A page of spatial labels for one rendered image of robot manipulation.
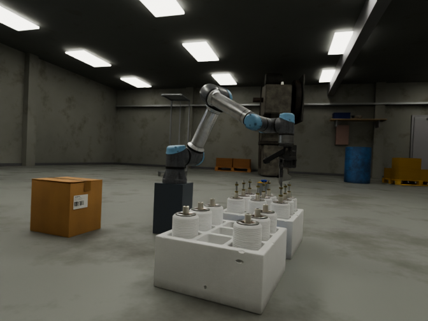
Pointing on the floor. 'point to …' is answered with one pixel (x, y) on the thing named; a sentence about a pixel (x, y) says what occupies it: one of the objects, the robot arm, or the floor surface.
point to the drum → (357, 165)
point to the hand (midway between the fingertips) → (279, 183)
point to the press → (295, 99)
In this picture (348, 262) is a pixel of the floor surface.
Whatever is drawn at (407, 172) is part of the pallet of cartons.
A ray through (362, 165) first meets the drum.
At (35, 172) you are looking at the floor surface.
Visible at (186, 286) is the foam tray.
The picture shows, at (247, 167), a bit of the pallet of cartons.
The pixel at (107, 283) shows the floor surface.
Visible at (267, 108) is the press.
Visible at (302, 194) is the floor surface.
